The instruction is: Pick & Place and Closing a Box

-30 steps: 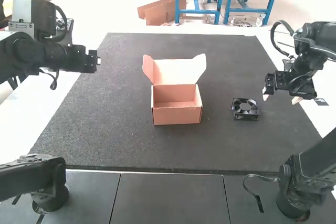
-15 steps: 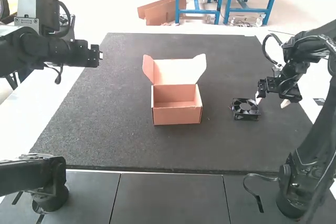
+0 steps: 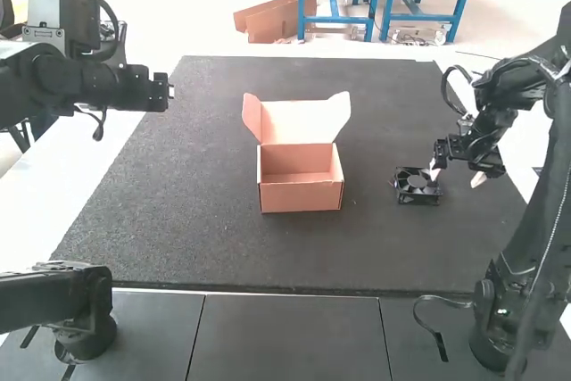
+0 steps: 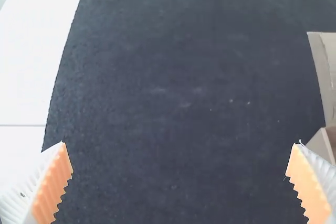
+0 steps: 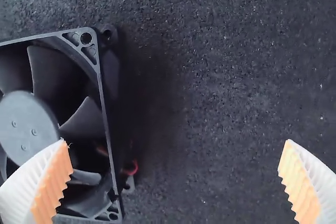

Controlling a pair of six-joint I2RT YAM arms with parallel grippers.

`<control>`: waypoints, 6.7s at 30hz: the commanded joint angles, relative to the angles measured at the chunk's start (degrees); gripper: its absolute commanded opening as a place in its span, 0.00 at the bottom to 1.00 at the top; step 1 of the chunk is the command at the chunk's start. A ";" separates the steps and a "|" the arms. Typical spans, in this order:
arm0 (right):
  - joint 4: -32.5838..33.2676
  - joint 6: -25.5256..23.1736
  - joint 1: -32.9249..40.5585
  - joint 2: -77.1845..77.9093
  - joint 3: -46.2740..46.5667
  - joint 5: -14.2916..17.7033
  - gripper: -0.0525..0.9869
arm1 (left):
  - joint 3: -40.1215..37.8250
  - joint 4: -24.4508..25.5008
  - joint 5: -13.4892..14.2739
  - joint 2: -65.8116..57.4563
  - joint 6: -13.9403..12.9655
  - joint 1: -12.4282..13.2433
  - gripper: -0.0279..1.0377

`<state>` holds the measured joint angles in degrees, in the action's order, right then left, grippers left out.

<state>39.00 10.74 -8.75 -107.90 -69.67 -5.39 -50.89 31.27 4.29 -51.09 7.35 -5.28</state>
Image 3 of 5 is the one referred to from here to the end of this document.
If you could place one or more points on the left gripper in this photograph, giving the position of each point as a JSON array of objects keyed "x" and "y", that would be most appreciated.
[{"x": 138, "y": 88}]

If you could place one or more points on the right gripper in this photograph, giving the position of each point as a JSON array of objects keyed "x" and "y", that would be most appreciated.
[{"x": 484, "y": 144}]

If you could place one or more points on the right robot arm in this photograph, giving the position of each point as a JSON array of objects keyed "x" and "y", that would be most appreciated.
[{"x": 535, "y": 220}]

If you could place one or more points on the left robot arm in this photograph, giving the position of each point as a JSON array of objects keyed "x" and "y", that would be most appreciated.
[{"x": 44, "y": 82}]

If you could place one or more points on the cardboard box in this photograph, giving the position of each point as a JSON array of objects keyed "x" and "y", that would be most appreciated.
[{"x": 299, "y": 193}]

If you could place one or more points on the black square fan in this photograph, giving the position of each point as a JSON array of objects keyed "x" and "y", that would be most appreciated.
[{"x": 417, "y": 187}]

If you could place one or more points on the black mat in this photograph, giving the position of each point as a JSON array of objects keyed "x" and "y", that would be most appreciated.
[{"x": 178, "y": 176}]

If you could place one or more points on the brown cardboard sheet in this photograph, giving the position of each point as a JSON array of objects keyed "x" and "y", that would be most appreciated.
[{"x": 276, "y": 19}]

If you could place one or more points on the dark base panel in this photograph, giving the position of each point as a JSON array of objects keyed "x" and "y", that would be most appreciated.
[
  {"x": 147, "y": 336},
  {"x": 285, "y": 341},
  {"x": 406, "y": 354}
]

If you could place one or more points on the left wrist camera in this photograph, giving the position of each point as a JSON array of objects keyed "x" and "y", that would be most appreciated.
[{"x": 44, "y": 6}]

